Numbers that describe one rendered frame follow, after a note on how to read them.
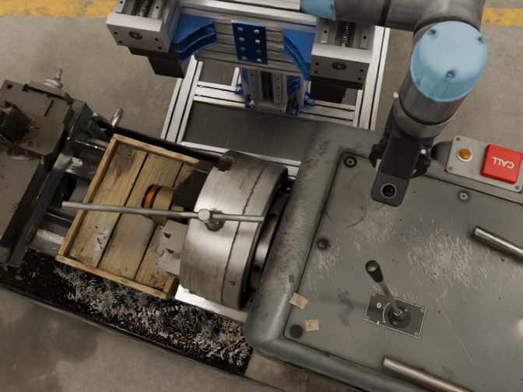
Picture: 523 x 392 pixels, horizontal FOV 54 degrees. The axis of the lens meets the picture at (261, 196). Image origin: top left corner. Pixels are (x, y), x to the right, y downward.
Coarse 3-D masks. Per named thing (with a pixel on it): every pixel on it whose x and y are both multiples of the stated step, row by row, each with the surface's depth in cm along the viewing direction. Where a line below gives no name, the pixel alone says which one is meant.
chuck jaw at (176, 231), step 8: (168, 224) 108; (176, 224) 108; (168, 232) 107; (176, 232) 107; (184, 232) 107; (168, 240) 106; (176, 240) 106; (168, 248) 106; (176, 248) 106; (176, 256) 105; (168, 264) 104; (176, 264) 104; (168, 272) 104; (176, 272) 104
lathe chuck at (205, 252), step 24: (216, 168) 98; (240, 168) 99; (264, 168) 101; (216, 192) 95; (240, 192) 95; (192, 240) 94; (216, 240) 94; (192, 264) 96; (216, 264) 95; (192, 288) 101; (216, 288) 97
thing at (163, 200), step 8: (152, 184) 111; (152, 192) 109; (160, 192) 108; (168, 192) 108; (144, 200) 108; (152, 200) 108; (160, 200) 107; (168, 200) 107; (160, 208) 107; (168, 208) 107; (176, 208) 108; (184, 208) 108; (144, 216) 111; (152, 216) 108; (160, 216) 108; (160, 224) 110; (184, 224) 111
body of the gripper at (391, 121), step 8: (392, 104) 79; (392, 112) 70; (392, 120) 70; (400, 128) 69; (384, 136) 77; (408, 136) 69; (384, 144) 75; (424, 144) 74; (432, 144) 74; (424, 152) 74; (424, 160) 75; (416, 168) 78
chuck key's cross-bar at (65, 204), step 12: (72, 204) 85; (84, 204) 86; (96, 204) 86; (168, 216) 87; (180, 216) 87; (192, 216) 87; (216, 216) 87; (228, 216) 86; (240, 216) 86; (252, 216) 86; (264, 216) 86
